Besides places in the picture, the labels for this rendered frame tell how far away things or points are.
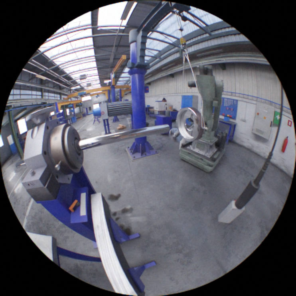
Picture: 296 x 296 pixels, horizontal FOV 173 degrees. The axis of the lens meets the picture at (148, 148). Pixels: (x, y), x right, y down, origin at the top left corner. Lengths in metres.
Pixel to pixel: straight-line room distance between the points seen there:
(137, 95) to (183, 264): 2.92
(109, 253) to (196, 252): 1.10
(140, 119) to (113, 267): 2.36
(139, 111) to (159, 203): 1.90
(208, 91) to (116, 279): 1.79
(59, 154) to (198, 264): 1.61
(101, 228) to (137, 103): 2.22
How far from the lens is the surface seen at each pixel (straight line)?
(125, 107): 4.23
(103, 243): 0.49
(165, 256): 1.33
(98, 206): 0.58
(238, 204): 0.42
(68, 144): 0.65
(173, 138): 1.27
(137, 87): 2.32
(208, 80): 1.49
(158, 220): 1.41
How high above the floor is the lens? 1.32
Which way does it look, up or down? 27 degrees down
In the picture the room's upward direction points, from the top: 2 degrees counter-clockwise
